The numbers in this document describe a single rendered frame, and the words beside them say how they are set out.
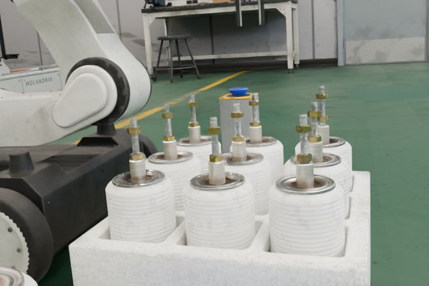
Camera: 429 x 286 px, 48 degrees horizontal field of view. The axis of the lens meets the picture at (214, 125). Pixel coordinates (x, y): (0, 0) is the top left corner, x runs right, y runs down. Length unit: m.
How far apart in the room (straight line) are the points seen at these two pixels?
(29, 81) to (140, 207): 2.93
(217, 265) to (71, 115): 0.52
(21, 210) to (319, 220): 0.53
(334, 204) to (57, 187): 0.57
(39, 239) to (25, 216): 0.05
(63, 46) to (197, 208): 0.56
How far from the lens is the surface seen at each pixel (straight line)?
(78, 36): 1.05
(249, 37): 5.84
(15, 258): 0.96
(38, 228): 0.92
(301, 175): 0.62
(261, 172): 0.74
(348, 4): 5.72
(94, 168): 1.10
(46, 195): 0.96
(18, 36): 7.17
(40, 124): 1.11
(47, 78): 3.72
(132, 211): 0.67
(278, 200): 0.61
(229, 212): 0.63
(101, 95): 0.98
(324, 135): 0.85
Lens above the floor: 0.45
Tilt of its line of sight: 11 degrees down
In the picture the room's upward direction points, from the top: 4 degrees counter-clockwise
